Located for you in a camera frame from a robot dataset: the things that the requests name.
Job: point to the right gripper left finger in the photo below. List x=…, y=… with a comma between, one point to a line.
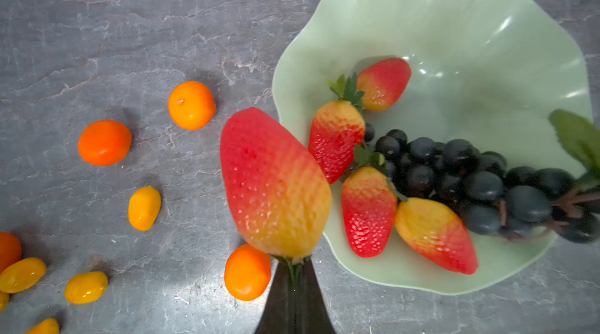
x=279, y=312

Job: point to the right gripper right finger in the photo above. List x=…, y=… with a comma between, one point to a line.
x=311, y=315

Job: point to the fake strawberry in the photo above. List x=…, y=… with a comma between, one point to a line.
x=436, y=232
x=278, y=195
x=368, y=203
x=383, y=83
x=337, y=127

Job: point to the dark fake grape bunch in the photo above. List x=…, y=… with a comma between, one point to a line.
x=489, y=197

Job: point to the fake kumquat upper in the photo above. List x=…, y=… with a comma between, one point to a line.
x=144, y=207

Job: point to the fake kumquat lower middle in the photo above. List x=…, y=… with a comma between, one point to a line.
x=48, y=326

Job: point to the fake kumquat beside orange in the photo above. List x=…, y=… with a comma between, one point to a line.
x=22, y=275

